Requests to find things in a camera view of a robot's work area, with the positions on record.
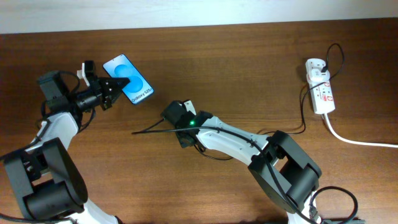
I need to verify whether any blue-screen Samsung smartphone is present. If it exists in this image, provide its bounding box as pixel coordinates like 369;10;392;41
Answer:
103;54;154;105

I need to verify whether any black USB charging cable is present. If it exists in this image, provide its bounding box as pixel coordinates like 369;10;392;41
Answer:
131;42;345;136

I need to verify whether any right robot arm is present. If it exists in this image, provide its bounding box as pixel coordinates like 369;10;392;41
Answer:
161;100;327;223

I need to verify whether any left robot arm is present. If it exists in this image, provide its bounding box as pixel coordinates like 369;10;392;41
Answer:
1;70;129;223

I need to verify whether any white USB charger adapter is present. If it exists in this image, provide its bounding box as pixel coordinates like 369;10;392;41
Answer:
307;68;330;84

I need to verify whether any white power strip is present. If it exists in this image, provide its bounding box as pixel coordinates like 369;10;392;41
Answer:
305;58;335;114

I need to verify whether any white power strip cord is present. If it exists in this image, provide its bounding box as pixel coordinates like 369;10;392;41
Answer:
322;113;398;149

